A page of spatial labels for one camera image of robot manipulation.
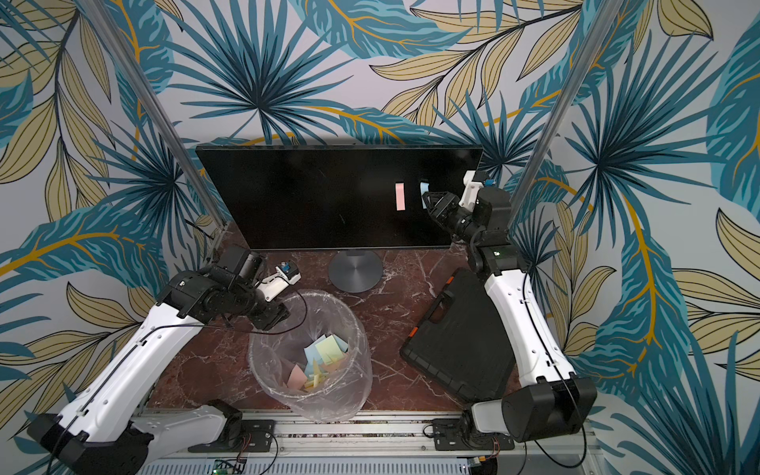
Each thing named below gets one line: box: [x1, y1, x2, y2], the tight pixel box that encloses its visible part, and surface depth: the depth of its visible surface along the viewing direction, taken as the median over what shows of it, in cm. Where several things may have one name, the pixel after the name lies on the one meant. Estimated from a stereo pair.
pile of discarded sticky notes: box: [286, 333, 350, 390], surface depth 79 cm
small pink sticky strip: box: [395, 183, 406, 211], surface depth 72 cm
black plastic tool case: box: [399, 268, 517, 403], surface depth 81 cm
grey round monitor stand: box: [328, 249, 383, 293], surface depth 108 cm
